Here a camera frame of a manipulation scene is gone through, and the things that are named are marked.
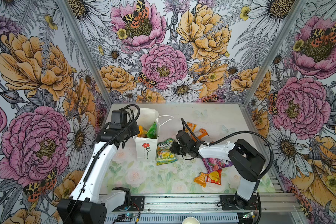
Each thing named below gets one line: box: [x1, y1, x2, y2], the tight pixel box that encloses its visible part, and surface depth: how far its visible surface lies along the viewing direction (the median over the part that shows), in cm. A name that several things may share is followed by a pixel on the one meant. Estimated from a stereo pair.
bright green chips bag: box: [146, 121, 158, 139], surface depth 91 cm
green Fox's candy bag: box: [155, 138, 178, 167], surface depth 90 cm
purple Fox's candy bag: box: [201, 157, 234, 174], surface depth 87 cm
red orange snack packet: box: [194, 168, 223, 188], surface depth 83 cm
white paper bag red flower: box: [132, 108, 174, 162], surface depth 80 cm
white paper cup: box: [182, 216, 201, 224], surface depth 62 cm
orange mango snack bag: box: [193, 128, 214, 143], surface depth 101 cm
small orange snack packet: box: [184, 121, 197, 133], surface depth 107 cm
